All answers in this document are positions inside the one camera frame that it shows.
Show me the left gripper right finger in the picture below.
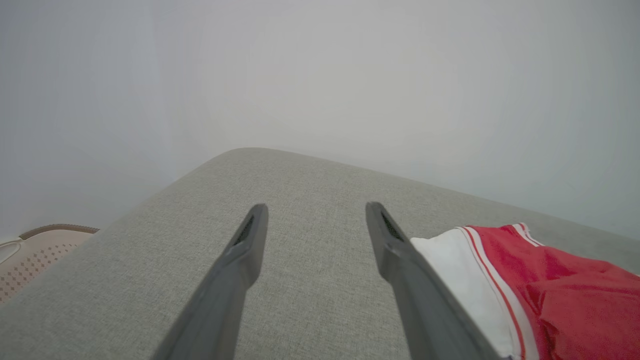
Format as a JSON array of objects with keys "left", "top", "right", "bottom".
[{"left": 365, "top": 201, "right": 507, "bottom": 360}]

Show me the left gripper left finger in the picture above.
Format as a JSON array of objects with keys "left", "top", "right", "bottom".
[{"left": 151, "top": 203, "right": 270, "bottom": 360}]

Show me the red and white garment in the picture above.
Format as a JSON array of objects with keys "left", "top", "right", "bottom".
[{"left": 410, "top": 222, "right": 640, "bottom": 360}]

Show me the grey fabric sofa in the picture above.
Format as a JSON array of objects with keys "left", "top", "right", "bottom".
[{"left": 0, "top": 147, "right": 640, "bottom": 360}]

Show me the beige perforated laundry basket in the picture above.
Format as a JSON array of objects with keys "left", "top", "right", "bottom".
[{"left": 0, "top": 223, "right": 101, "bottom": 305}]

